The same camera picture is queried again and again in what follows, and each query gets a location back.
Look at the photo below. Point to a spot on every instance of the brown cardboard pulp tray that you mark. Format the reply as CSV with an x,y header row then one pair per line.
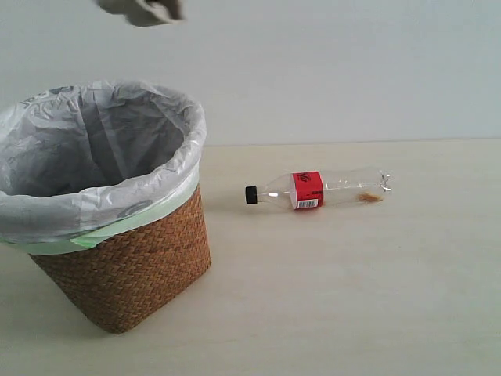
x,y
142,13

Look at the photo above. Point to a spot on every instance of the brown woven wicker trash basket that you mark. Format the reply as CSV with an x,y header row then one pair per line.
x,y
124,280

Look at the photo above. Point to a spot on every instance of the white plastic trash bag liner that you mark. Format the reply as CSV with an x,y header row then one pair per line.
x,y
80,164

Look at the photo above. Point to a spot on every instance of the clear bottle red label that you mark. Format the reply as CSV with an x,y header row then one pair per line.
x,y
317,189

